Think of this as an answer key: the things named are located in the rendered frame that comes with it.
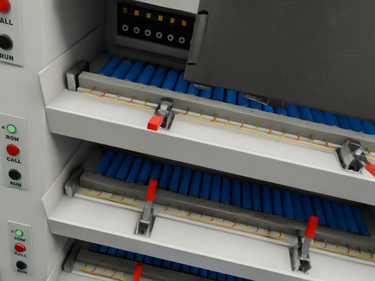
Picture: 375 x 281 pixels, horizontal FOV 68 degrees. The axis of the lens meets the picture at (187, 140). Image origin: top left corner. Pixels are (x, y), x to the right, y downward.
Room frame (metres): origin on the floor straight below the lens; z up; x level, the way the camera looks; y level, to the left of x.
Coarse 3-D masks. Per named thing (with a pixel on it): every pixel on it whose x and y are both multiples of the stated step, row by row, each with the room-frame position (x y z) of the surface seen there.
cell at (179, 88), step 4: (184, 72) 0.48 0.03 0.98; (180, 76) 0.47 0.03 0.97; (180, 80) 0.45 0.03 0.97; (184, 80) 0.45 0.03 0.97; (188, 80) 0.46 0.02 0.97; (176, 84) 0.44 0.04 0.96; (180, 84) 0.44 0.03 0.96; (184, 84) 0.44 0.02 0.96; (176, 88) 0.43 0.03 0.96; (180, 88) 0.43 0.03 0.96; (184, 88) 0.43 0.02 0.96; (184, 92) 0.43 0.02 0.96
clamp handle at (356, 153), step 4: (360, 148) 0.35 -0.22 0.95; (356, 152) 0.35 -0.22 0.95; (360, 152) 0.35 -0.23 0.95; (356, 156) 0.34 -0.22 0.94; (360, 156) 0.35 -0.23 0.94; (360, 160) 0.33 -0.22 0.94; (364, 160) 0.33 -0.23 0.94; (364, 164) 0.32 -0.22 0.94; (368, 164) 0.31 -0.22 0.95; (372, 164) 0.31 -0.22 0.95; (364, 168) 0.32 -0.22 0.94; (368, 168) 0.31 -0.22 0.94; (372, 168) 0.30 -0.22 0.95; (372, 172) 0.30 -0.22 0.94
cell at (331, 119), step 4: (324, 112) 0.45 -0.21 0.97; (328, 112) 0.45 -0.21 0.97; (324, 116) 0.45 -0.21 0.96; (328, 116) 0.44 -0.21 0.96; (332, 116) 0.44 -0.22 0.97; (328, 120) 0.43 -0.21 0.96; (332, 120) 0.43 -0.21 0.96; (336, 120) 0.43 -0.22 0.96; (328, 124) 0.42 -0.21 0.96; (332, 124) 0.42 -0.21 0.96; (336, 124) 0.42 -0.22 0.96
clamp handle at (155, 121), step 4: (164, 104) 0.35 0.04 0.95; (164, 108) 0.35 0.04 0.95; (160, 112) 0.35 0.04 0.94; (164, 112) 0.35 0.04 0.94; (156, 116) 0.32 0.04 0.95; (160, 116) 0.33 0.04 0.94; (164, 116) 0.34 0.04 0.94; (152, 120) 0.30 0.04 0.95; (156, 120) 0.30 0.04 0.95; (160, 120) 0.31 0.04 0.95; (148, 124) 0.29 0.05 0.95; (152, 124) 0.29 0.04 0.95; (156, 124) 0.29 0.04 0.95; (160, 124) 0.31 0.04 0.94; (148, 128) 0.29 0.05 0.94; (152, 128) 0.29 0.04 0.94; (156, 128) 0.29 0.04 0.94
